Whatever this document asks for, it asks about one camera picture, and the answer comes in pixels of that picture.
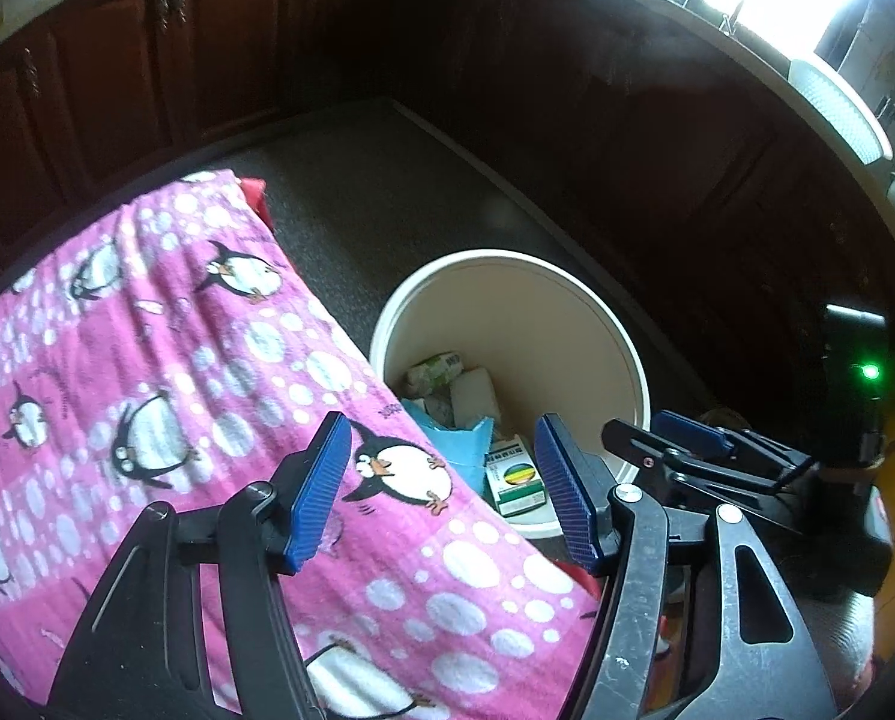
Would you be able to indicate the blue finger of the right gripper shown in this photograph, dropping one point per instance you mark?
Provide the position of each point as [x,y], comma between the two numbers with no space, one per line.
[693,436]
[656,459]

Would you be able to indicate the blue snack bag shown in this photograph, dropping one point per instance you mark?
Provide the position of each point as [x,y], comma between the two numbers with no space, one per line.
[464,448]

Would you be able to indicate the white green plastic bag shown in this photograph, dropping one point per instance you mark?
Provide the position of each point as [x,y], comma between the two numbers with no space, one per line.
[431,374]

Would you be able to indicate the white round trash bin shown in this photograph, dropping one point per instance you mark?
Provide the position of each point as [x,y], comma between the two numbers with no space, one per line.
[549,343]

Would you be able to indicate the pink penguin tablecloth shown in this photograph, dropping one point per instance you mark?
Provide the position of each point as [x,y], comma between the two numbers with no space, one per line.
[167,355]

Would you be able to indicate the small green yellow box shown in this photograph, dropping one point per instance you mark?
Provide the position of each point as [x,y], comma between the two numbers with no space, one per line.
[513,479]

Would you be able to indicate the white foam block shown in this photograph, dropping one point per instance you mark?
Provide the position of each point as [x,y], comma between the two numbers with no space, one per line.
[473,398]

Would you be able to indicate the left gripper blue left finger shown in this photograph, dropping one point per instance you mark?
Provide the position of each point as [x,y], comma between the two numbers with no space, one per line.
[306,486]

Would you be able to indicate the dark wooden base cabinets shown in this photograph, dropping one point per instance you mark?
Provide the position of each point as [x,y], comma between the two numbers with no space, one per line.
[697,171]

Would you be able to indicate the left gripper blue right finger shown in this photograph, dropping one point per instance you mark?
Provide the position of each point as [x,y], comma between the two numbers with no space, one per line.
[579,486]

